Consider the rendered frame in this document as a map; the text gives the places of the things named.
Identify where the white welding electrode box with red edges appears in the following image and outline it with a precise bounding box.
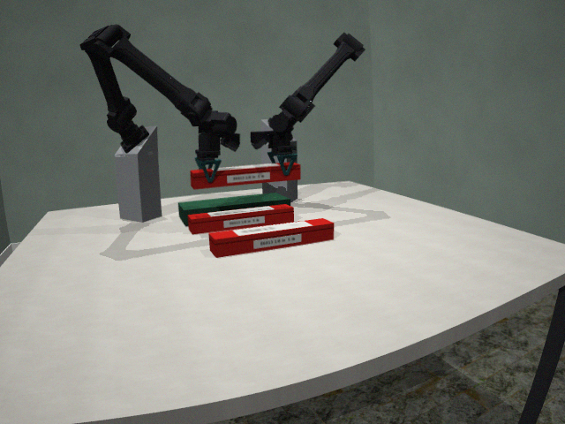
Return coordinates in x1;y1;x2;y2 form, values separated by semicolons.
208;218;334;258

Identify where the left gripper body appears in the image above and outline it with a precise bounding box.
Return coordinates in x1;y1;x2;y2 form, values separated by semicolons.
268;130;296;155

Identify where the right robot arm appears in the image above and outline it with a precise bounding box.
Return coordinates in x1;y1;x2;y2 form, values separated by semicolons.
80;24;240;153

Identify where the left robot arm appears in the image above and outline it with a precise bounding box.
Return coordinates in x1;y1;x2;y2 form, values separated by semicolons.
251;33;365;149

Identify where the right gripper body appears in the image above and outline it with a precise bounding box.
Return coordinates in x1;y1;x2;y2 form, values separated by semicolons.
195;133;221;161

